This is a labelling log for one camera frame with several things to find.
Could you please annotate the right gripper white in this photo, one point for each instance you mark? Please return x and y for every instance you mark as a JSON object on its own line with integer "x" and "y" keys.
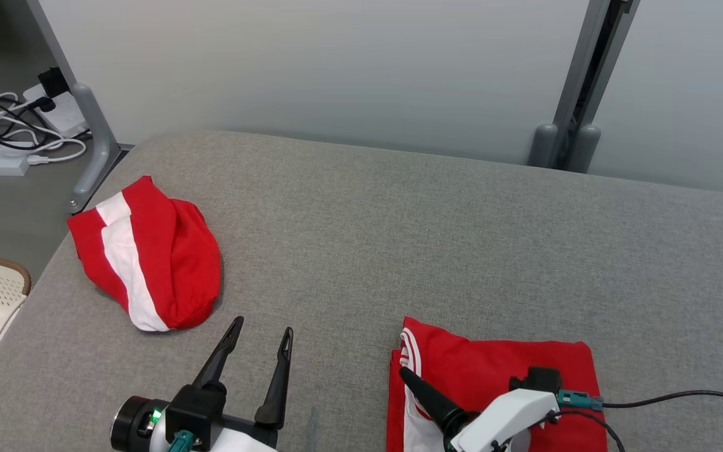
{"x": 499, "y": 417}

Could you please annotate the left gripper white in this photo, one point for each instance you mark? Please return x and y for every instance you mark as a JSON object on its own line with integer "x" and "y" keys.
{"x": 242, "y": 439}

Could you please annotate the red Bulls 23 jersey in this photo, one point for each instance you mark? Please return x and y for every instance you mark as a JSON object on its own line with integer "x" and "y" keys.
{"x": 493, "y": 364}

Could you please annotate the red shorts white stripe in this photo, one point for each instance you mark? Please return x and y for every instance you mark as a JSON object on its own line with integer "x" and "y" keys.
{"x": 179, "y": 270}

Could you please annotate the black power plug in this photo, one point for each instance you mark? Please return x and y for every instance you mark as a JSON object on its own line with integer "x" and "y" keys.
{"x": 54, "y": 81}

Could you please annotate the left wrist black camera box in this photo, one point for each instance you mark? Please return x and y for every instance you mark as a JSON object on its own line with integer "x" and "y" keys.
{"x": 195, "y": 408}

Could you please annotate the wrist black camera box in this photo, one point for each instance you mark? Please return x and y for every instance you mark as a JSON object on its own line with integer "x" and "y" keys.
{"x": 195, "y": 408}
{"x": 537, "y": 380}

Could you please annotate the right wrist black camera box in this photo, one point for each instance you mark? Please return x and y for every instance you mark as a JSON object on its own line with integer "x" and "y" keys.
{"x": 537, "y": 380}

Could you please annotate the grey metal frame leg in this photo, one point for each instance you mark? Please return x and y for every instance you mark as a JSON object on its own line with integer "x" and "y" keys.
{"x": 95, "y": 138}

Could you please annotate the grey metal partition post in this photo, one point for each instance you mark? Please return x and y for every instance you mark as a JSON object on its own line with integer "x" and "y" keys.
{"x": 578, "y": 75}

